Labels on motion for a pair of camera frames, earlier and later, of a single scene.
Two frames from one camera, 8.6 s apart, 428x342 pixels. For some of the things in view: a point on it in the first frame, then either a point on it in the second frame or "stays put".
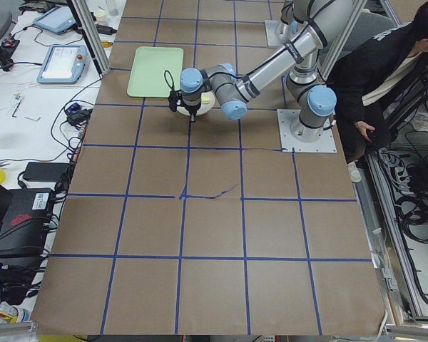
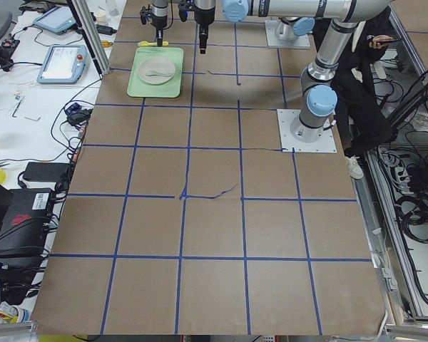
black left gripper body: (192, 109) → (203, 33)
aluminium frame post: (90, 30) stays put
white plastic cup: (100, 16) stays put
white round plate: (207, 102) → (160, 65)
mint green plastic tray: (147, 74) stays put
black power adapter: (46, 171) stays put
